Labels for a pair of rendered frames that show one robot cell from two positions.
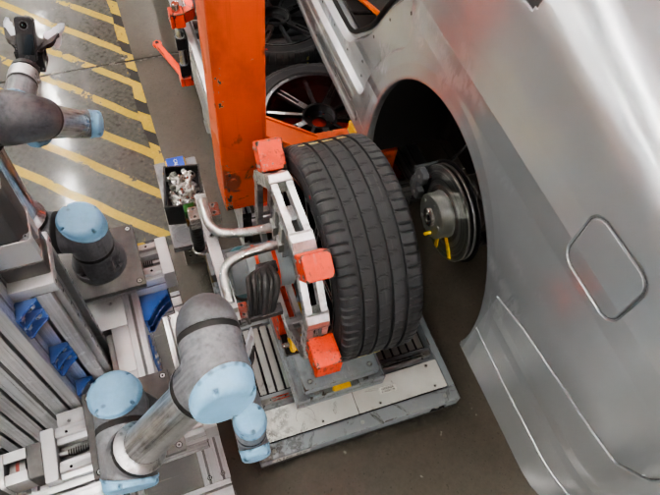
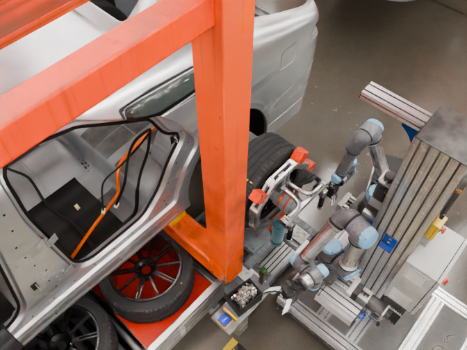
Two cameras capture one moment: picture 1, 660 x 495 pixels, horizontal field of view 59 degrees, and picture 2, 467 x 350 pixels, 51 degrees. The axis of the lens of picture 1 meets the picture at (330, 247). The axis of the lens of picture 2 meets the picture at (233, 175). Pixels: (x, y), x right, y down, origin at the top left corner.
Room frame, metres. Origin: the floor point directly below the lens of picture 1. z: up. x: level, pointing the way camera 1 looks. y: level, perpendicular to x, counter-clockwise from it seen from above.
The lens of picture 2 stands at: (1.85, 1.68, 3.62)
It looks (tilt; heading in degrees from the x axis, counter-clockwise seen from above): 55 degrees down; 249
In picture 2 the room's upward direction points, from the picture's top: 1 degrees clockwise
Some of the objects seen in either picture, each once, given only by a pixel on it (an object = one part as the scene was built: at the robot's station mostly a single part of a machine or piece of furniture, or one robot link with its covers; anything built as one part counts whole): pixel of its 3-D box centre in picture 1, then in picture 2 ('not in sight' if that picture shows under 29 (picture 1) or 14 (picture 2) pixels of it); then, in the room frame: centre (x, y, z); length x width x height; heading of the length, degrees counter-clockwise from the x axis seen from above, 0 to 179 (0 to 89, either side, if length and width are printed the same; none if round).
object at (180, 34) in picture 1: (182, 45); not in sight; (2.42, 0.92, 0.30); 0.09 x 0.05 x 0.50; 26
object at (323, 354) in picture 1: (323, 355); (306, 167); (0.63, -0.03, 0.85); 0.09 x 0.08 x 0.07; 26
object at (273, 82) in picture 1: (318, 130); (146, 273); (1.90, 0.13, 0.39); 0.66 x 0.66 x 0.24
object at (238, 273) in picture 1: (264, 266); (287, 201); (0.88, 0.18, 0.85); 0.21 x 0.14 x 0.14; 116
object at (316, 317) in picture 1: (288, 260); (279, 194); (0.91, 0.12, 0.85); 0.54 x 0.07 x 0.54; 26
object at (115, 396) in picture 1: (119, 403); (374, 196); (0.38, 0.42, 0.98); 0.13 x 0.12 x 0.14; 26
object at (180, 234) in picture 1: (185, 201); (242, 303); (1.35, 0.60, 0.44); 0.43 x 0.17 x 0.03; 26
